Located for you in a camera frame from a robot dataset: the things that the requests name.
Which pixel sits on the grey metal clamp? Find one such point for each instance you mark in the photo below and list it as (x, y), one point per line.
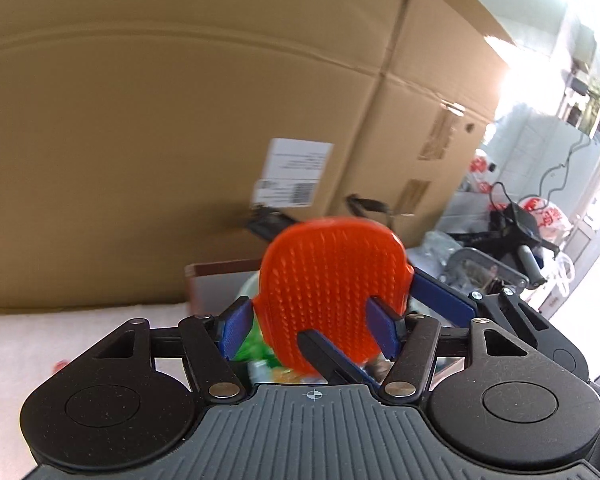
(475, 262)

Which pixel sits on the large brown cardboard sheet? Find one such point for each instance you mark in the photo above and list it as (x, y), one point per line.
(130, 135)

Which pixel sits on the brown box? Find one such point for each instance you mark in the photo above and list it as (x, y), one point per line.
(215, 285)

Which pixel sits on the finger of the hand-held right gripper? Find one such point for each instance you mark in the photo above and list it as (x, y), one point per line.
(325, 352)
(440, 295)

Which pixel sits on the red white plastic bag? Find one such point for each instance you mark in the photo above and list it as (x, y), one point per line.
(480, 175)
(545, 215)

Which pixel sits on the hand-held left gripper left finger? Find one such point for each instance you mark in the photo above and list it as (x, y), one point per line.
(237, 330)

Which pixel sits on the orange silicone brush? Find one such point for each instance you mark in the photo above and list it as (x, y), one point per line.
(330, 280)

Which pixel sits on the bright green plastic wrapper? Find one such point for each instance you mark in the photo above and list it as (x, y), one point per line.
(252, 345)

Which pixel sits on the white fluffy towel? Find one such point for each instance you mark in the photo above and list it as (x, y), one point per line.
(20, 330)

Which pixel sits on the large white shipping label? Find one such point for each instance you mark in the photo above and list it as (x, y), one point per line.
(295, 170)

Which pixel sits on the potted green plants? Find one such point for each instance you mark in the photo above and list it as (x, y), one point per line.
(597, 105)

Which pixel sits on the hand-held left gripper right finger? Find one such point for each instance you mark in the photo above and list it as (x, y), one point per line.
(382, 325)

